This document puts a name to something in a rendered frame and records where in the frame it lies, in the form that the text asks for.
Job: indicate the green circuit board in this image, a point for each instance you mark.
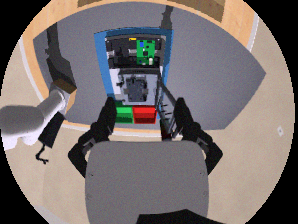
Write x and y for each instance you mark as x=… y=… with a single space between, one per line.
x=145 y=52

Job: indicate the red open-top bin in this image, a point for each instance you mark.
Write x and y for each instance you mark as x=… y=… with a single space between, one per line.
x=144 y=114

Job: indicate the green bin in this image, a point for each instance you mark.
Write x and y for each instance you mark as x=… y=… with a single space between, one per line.
x=124 y=113

